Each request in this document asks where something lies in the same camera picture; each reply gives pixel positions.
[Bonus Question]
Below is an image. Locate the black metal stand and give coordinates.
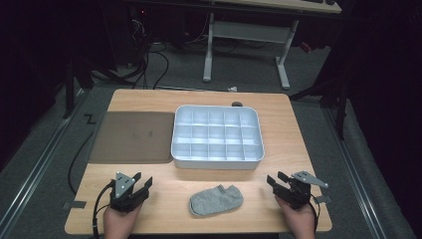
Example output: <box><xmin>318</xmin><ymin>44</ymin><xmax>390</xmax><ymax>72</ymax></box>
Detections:
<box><xmin>62</xmin><ymin>56</ymin><xmax>117</xmax><ymax>120</ymax></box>
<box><xmin>289</xmin><ymin>49</ymin><xmax>352</xmax><ymax>140</ymax></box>

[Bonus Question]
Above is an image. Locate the grey ankle sock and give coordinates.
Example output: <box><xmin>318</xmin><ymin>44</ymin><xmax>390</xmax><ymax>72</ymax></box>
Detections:
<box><xmin>188</xmin><ymin>184</ymin><xmax>245</xmax><ymax>217</ymax></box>

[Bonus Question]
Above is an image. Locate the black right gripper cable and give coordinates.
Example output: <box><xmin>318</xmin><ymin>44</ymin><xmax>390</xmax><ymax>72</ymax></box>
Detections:
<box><xmin>310</xmin><ymin>193</ymin><xmax>321</xmax><ymax>232</ymax></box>

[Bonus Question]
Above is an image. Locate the person's left hand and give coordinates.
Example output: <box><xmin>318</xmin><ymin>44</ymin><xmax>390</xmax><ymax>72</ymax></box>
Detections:
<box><xmin>103</xmin><ymin>201</ymin><xmax>144</xmax><ymax>239</ymax></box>

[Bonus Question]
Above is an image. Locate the metal floor rail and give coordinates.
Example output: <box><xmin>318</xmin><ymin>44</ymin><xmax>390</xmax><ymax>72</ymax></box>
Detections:
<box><xmin>0</xmin><ymin>89</ymin><xmax>86</xmax><ymax>231</ymax></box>
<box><xmin>323</xmin><ymin>108</ymin><xmax>388</xmax><ymax>239</ymax></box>

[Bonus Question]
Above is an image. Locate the brown flat lid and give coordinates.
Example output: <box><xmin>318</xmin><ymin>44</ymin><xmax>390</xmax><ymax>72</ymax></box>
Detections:
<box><xmin>88</xmin><ymin>111</ymin><xmax>176</xmax><ymax>164</ymax></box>

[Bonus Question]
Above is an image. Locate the white-framed desk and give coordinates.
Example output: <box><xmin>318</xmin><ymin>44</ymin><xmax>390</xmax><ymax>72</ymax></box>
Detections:
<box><xmin>201</xmin><ymin>0</ymin><xmax>342</xmax><ymax>91</ymax></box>

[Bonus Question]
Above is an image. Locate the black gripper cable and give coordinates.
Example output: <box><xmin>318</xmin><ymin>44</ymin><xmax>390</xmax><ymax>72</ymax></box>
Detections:
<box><xmin>310</xmin><ymin>193</ymin><xmax>321</xmax><ymax>232</ymax></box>
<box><xmin>92</xmin><ymin>180</ymin><xmax>116</xmax><ymax>239</ymax></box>

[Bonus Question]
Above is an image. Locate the bundle of black cables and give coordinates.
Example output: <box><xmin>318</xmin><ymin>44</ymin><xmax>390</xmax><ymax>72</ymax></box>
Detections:
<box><xmin>122</xmin><ymin>9</ymin><xmax>170</xmax><ymax>90</ymax></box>

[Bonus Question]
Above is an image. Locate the person's right hand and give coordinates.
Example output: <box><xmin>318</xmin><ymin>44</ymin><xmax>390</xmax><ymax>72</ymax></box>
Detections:
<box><xmin>274</xmin><ymin>195</ymin><xmax>317</xmax><ymax>239</ymax></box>

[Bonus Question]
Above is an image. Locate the black floor cable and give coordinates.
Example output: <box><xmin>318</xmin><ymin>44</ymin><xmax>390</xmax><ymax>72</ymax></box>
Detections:
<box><xmin>67</xmin><ymin>130</ymin><xmax>96</xmax><ymax>195</ymax></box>

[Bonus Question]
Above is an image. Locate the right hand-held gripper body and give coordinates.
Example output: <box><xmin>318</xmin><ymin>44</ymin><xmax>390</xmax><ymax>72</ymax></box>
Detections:
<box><xmin>272</xmin><ymin>170</ymin><xmax>329</xmax><ymax>210</ymax></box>

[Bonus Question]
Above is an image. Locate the white compartment organizer box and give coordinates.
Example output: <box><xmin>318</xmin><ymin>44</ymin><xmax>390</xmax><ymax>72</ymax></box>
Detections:
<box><xmin>170</xmin><ymin>105</ymin><xmax>266</xmax><ymax>170</ymax></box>

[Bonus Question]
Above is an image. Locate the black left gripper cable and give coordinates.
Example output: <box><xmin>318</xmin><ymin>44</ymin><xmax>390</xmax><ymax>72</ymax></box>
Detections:
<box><xmin>92</xmin><ymin>180</ymin><xmax>116</xmax><ymax>239</ymax></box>

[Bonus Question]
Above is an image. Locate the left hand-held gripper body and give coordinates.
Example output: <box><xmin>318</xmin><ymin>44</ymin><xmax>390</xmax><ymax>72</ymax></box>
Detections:
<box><xmin>108</xmin><ymin>171</ymin><xmax>149</xmax><ymax>214</ymax></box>

